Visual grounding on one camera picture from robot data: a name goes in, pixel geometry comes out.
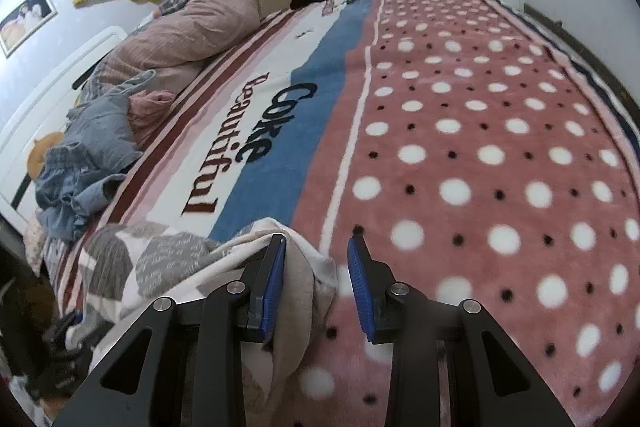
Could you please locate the framed wall photo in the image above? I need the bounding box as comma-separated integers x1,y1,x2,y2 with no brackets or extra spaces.
0,0,57,58

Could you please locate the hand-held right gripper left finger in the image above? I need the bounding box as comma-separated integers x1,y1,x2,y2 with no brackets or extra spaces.
52,233,288,427

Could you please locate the pink striped pillow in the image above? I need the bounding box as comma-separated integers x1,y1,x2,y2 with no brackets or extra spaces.
82,0,261,142

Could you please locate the white bear-print blanket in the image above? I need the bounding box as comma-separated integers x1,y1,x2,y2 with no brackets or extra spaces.
60,217,341,427

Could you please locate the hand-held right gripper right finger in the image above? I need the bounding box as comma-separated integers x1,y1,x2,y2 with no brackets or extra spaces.
347,227,576,427

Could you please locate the white bed headboard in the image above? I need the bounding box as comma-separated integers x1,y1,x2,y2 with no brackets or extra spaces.
0,26,131,228

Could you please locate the brown plush toy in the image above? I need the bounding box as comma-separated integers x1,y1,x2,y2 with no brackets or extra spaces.
26,132,66,180

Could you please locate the polka dot striped blanket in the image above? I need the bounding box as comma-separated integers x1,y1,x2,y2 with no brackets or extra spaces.
50,0,640,427

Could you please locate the denim garment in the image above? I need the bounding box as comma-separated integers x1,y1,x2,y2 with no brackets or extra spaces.
35,146,128,242

